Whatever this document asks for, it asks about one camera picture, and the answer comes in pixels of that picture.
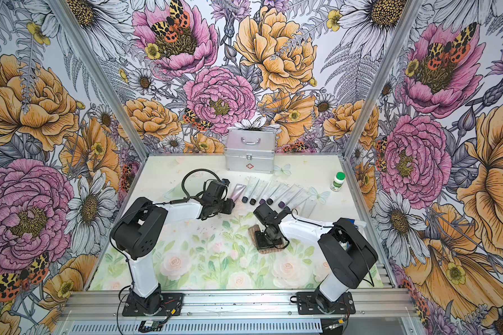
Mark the white tube dark blue cap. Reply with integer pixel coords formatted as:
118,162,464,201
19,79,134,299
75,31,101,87
285,190,311,210

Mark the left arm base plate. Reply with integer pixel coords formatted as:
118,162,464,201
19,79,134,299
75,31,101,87
122,293,184,317

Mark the blue white packet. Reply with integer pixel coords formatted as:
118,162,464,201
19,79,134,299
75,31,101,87
348,219,367,229

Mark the white tube black cap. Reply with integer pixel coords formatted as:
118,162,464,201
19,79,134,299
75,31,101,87
266,183,291,205

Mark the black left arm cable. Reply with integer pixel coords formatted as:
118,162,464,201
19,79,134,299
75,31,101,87
169,168,223,206

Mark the left aluminium corner post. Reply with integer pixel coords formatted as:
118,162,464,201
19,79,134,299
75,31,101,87
49,1,149,163

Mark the white tube teal cap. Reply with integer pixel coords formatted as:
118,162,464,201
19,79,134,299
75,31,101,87
241,177,259,203

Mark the aluminium front rail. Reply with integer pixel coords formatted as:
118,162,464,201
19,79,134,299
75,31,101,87
59,288,417,321

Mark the aluminium corner post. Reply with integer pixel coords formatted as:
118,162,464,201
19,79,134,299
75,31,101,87
49,1,149,163
339,0,423,161

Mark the right aluminium corner post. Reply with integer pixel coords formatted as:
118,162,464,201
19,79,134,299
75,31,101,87
339,0,423,161

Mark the white slotted cable duct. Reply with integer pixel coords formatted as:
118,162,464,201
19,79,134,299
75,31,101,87
65,319,323,334

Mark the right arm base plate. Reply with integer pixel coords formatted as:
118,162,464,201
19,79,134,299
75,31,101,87
290,290,356,315

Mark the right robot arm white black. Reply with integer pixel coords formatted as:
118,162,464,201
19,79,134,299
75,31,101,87
250,203,378,315

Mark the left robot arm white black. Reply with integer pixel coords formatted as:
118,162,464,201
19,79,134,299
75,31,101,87
110,179,235,317

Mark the white tube red cap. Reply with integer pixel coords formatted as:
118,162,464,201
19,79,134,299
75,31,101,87
300,199,317,218

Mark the brown striped towel cloth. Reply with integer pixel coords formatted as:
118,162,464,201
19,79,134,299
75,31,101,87
248,225,286,255

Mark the white tube purple cap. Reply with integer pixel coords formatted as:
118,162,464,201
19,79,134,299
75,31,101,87
259,180,280,204
277,184,303,209

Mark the purple metallic tube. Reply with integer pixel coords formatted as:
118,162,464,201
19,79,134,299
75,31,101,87
230,184,247,202

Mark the silver aluminium first aid case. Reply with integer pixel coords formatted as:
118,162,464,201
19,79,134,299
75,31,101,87
224,130,277,173

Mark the white bottle green cap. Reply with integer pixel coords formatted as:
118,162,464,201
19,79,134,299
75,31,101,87
331,171,346,192

